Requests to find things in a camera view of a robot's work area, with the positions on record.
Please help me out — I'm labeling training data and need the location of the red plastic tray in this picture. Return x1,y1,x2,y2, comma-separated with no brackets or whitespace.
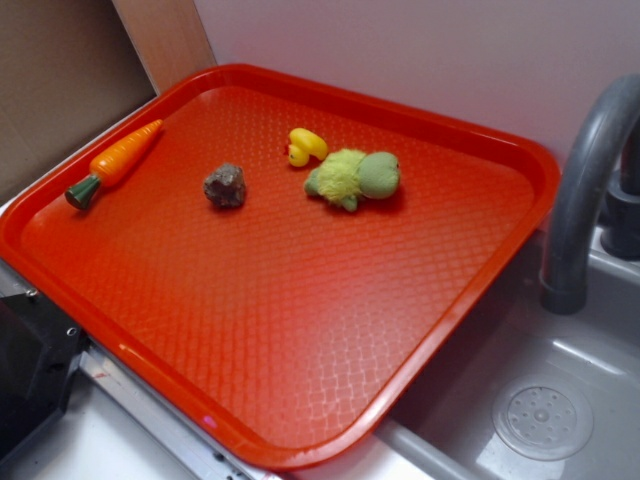
1,65,559,471

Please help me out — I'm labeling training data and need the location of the green plush turtle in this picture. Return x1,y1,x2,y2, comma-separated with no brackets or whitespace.
303,149,401,213

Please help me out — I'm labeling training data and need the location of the yellow rubber duck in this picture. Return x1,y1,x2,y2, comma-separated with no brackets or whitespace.
286,128,329,168

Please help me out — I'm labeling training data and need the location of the brown grey rock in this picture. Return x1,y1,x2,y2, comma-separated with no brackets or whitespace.
203,163,246,208

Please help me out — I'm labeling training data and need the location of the orange toy carrot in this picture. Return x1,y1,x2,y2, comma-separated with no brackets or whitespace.
64,119,164,210

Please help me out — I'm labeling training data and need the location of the grey toy sink basin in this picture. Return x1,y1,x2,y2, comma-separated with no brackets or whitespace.
370,219,640,480

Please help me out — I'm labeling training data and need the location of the wooden board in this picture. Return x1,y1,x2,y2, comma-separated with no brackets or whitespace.
113,0,217,94

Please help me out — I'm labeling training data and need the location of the brown cardboard panel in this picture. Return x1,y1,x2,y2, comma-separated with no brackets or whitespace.
1,1,155,202

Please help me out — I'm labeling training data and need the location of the grey toy faucet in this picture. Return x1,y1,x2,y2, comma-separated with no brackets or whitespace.
540,74,639,314

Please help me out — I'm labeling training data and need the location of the black metal bracket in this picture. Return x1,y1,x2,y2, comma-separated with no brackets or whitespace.
1,289,86,464

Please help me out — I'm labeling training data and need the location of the dark grey faucet handle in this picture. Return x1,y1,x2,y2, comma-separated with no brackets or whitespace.
601,126,639,261

